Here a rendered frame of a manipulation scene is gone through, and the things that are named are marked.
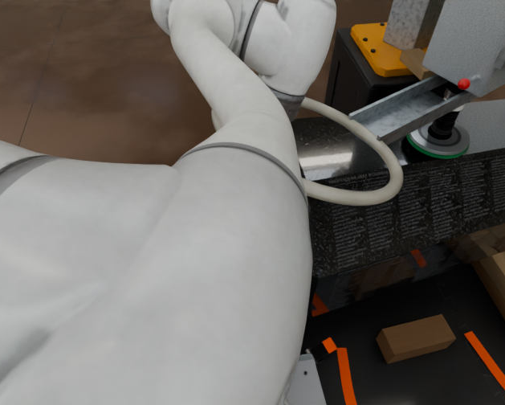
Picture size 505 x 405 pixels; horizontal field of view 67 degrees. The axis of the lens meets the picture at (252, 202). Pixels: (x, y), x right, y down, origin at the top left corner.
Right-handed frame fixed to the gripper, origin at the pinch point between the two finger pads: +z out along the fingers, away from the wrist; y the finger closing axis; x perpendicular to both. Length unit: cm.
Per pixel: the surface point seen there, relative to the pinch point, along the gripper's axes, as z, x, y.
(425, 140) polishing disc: -4, -17, 86
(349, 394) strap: 97, -52, 60
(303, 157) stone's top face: 15, 13, 60
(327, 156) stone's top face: 13, 7, 66
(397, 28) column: -23, 33, 159
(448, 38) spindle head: -36, -8, 72
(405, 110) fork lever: -15, -9, 64
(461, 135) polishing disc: -8, -25, 96
